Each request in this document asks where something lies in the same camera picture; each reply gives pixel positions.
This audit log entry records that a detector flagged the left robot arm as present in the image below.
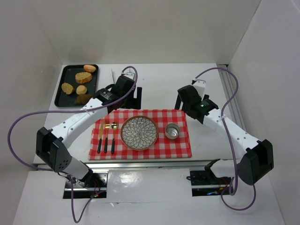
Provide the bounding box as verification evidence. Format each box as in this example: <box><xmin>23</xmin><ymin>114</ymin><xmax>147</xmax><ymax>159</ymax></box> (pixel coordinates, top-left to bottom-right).
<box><xmin>36</xmin><ymin>75</ymin><xmax>136</xmax><ymax>186</ymax></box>

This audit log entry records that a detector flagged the red white checkered cloth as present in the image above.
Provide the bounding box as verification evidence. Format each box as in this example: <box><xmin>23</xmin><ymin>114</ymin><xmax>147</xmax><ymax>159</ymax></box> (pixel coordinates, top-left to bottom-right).
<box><xmin>88</xmin><ymin>109</ymin><xmax>192</xmax><ymax>160</ymax></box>

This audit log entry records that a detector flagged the metal cup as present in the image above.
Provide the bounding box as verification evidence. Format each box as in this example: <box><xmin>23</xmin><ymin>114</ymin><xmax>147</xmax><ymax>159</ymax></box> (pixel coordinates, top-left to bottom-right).
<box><xmin>165</xmin><ymin>123</ymin><xmax>180</xmax><ymax>140</ymax></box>

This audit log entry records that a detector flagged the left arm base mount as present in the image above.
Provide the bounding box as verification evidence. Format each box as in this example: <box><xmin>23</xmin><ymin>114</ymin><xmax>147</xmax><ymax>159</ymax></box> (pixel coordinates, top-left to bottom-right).
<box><xmin>63</xmin><ymin>172</ymin><xmax>108</xmax><ymax>199</ymax></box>

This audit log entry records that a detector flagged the small round muffin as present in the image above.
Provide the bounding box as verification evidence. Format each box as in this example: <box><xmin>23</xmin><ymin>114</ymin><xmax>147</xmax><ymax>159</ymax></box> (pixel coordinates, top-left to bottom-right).
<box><xmin>76</xmin><ymin>85</ymin><xmax>87</xmax><ymax>95</ymax></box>

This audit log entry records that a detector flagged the gold spoon black handle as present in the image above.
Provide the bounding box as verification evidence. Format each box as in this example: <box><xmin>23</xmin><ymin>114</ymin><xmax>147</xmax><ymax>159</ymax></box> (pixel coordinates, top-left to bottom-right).
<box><xmin>111</xmin><ymin>122</ymin><xmax>119</xmax><ymax>154</ymax></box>

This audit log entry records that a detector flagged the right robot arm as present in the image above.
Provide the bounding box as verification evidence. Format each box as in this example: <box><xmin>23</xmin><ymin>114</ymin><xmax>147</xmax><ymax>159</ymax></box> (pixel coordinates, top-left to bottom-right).
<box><xmin>175</xmin><ymin>80</ymin><xmax>274</xmax><ymax>185</ymax></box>

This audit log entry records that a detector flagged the black baking tray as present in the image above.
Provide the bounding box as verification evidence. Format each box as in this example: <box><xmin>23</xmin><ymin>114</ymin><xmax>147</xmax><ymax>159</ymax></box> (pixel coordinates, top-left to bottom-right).
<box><xmin>54</xmin><ymin>64</ymin><xmax>99</xmax><ymax>107</ymax></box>

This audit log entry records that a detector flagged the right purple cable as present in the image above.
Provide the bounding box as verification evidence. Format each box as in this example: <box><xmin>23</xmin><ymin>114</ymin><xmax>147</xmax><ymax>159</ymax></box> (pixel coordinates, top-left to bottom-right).
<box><xmin>192</xmin><ymin>67</ymin><xmax>256</xmax><ymax>211</ymax></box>

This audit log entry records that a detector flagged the aluminium rail front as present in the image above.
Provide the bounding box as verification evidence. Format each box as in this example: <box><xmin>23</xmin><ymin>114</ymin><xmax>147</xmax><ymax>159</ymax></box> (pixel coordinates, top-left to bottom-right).
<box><xmin>86</xmin><ymin>160</ymin><xmax>212</xmax><ymax>169</ymax></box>

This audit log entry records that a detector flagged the large sliced bread loaf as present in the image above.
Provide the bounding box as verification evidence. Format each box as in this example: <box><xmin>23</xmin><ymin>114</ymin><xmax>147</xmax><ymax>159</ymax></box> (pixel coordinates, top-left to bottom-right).
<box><xmin>75</xmin><ymin>72</ymin><xmax>92</xmax><ymax>84</ymax></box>

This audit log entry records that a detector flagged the round orange bun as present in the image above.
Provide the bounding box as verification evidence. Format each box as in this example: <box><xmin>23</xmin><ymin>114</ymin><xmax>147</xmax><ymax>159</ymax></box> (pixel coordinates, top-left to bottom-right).
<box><xmin>83</xmin><ymin>65</ymin><xmax>97</xmax><ymax>73</ymax></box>

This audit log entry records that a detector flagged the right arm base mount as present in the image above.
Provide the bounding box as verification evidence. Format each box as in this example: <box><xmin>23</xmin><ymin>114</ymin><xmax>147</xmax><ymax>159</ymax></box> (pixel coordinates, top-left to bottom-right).
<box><xmin>186</xmin><ymin>159</ymin><xmax>231</xmax><ymax>197</ymax></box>

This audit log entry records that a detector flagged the aluminium rail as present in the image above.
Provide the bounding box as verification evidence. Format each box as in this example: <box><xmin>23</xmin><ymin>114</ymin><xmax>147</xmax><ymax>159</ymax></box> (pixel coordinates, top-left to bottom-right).
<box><xmin>86</xmin><ymin>160</ymin><xmax>212</xmax><ymax>169</ymax></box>
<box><xmin>217</xmin><ymin>63</ymin><xmax>248</xmax><ymax>132</ymax></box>

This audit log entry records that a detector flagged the aluminium rail right side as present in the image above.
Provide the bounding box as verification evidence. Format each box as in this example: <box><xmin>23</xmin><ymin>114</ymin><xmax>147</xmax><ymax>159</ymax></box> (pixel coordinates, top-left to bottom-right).
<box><xmin>217</xmin><ymin>63</ymin><xmax>248</xmax><ymax>132</ymax></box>

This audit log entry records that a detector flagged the floral patterned plate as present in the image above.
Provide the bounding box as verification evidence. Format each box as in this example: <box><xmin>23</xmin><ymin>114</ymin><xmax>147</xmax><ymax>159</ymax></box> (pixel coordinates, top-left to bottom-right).
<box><xmin>120</xmin><ymin>115</ymin><xmax>158</xmax><ymax>151</ymax></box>

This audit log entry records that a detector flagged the gold knife black handle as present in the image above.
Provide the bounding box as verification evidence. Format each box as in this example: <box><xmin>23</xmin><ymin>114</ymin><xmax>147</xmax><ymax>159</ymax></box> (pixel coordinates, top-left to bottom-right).
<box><xmin>97</xmin><ymin>121</ymin><xmax>104</xmax><ymax>154</ymax></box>

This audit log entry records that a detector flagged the gold fork black handle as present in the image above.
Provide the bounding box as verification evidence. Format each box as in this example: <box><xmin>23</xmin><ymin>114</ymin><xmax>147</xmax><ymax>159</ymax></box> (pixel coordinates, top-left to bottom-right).
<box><xmin>104</xmin><ymin>120</ymin><xmax>111</xmax><ymax>153</ymax></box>

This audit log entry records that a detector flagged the brown croissant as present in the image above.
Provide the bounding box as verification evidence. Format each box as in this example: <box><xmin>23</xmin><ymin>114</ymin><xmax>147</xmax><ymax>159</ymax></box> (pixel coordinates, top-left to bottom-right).
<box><xmin>74</xmin><ymin>94</ymin><xmax>93</xmax><ymax>105</ymax></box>

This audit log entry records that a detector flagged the small bread slice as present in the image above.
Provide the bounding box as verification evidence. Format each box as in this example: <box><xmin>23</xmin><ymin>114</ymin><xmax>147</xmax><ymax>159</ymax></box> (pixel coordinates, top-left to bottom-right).
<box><xmin>61</xmin><ymin>82</ymin><xmax>75</xmax><ymax>95</ymax></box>

